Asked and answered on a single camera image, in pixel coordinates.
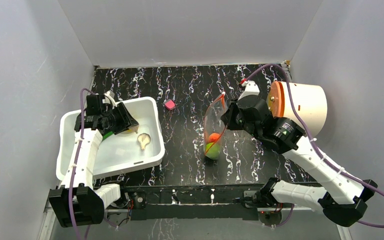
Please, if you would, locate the clear orange zip bag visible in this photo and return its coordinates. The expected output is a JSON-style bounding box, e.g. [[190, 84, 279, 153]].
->
[[203, 91, 227, 155]]

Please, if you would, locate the green chili pepper toy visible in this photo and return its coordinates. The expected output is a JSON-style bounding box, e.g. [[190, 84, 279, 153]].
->
[[102, 131, 114, 141]]

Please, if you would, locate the orange peach toy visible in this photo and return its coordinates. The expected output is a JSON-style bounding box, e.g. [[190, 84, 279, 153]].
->
[[207, 132, 221, 143]]

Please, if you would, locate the white plastic bin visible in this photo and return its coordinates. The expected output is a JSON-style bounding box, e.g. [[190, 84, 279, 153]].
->
[[55, 96, 165, 181]]

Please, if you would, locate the green pear toy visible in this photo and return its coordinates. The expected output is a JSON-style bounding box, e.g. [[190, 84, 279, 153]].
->
[[204, 142, 221, 160]]

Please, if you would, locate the yellow starfruit toy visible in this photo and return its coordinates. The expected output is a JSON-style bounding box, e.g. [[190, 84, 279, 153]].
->
[[123, 126, 139, 134]]

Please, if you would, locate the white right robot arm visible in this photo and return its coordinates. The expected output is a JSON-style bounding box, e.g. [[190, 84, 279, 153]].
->
[[220, 95, 377, 227]]

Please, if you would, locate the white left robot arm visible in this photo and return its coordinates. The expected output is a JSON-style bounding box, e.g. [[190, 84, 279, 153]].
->
[[48, 91, 139, 228]]

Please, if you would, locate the beige mushroom toy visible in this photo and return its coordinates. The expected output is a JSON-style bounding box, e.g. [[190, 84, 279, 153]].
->
[[137, 133, 152, 151]]

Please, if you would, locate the small pink cube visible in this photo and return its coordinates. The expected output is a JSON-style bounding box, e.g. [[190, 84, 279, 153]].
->
[[163, 99, 176, 111]]

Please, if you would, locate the white orange cylinder container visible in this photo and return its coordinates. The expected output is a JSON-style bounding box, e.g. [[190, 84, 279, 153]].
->
[[267, 81, 328, 137]]

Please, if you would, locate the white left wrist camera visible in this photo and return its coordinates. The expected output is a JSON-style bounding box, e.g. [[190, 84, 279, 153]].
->
[[102, 90, 117, 109]]

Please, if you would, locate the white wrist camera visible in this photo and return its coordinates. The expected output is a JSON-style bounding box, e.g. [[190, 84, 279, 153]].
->
[[102, 90, 117, 109], [238, 78, 260, 100]]

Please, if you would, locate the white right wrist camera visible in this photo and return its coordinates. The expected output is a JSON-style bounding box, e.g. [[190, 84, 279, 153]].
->
[[238, 78, 260, 100]]

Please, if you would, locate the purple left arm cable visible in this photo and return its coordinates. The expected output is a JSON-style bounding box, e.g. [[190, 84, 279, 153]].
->
[[67, 87, 97, 240]]

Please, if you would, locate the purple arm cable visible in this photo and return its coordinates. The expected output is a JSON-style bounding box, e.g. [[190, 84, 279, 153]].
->
[[67, 87, 97, 240], [241, 63, 384, 229]]

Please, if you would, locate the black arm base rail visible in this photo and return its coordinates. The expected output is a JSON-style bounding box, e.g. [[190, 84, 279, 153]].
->
[[46, 180, 315, 222]]

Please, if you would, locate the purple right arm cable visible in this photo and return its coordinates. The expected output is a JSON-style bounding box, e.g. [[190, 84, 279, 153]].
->
[[241, 63, 384, 229]]

